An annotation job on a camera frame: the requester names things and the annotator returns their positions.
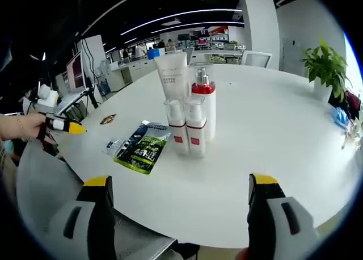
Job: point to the blue storage box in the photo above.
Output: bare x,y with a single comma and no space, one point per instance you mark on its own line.
156,53

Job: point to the person's right hand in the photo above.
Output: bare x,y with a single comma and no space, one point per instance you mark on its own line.
243,255

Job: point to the white office chair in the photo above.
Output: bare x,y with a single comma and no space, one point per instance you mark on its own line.
256,59

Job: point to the red-collar skincare spray bottle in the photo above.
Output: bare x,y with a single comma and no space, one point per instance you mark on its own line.
210,112

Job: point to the potted green plant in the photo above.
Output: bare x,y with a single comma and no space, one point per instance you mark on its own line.
326,64

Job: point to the blue water jug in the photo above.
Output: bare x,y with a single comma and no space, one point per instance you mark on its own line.
104,88

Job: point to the small white skincare pump bottle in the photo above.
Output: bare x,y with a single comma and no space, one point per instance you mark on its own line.
197,142
178,140

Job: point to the grey mesh chair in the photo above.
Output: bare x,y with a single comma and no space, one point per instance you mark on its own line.
56,180

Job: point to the white laptop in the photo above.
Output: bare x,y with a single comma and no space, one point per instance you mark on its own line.
76,72

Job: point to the green and black sachet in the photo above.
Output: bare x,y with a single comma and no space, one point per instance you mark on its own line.
141,155

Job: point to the white skincare tube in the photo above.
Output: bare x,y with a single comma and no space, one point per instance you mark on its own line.
173,78

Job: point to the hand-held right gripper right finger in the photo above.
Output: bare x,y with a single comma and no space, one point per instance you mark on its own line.
278,231

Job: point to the black laptop stand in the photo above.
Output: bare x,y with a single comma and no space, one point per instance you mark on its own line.
92,96

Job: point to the blue cloth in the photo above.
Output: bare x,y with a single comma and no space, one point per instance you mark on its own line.
340,116

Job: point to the dark red bag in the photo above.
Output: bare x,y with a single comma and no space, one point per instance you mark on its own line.
353,104

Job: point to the gold foil sachet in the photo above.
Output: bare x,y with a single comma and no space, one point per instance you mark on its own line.
108,119

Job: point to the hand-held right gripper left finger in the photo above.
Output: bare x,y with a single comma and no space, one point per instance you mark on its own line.
73,231

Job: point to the person's left hand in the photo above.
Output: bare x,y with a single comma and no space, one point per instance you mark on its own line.
32,126

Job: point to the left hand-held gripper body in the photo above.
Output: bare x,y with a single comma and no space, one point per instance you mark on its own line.
45,101

